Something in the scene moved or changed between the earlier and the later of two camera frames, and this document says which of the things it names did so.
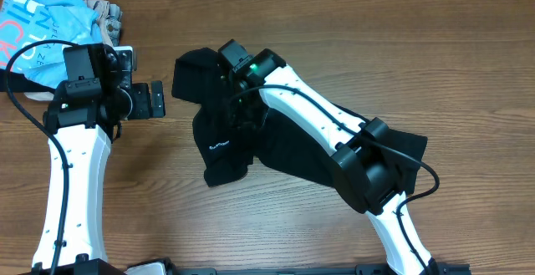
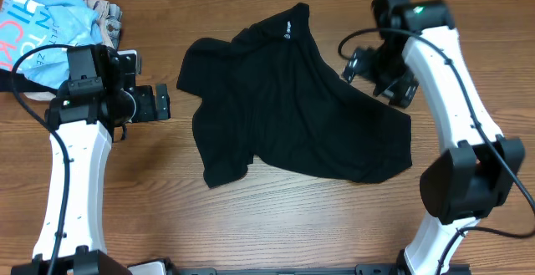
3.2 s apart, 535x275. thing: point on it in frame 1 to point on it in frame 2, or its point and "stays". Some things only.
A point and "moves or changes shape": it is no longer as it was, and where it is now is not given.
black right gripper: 233,86 to 380,76
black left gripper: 155,99 stays
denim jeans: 114,22 stays
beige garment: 101,11 stays
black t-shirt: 278,140 moves or changes shape
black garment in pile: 20,83 stays
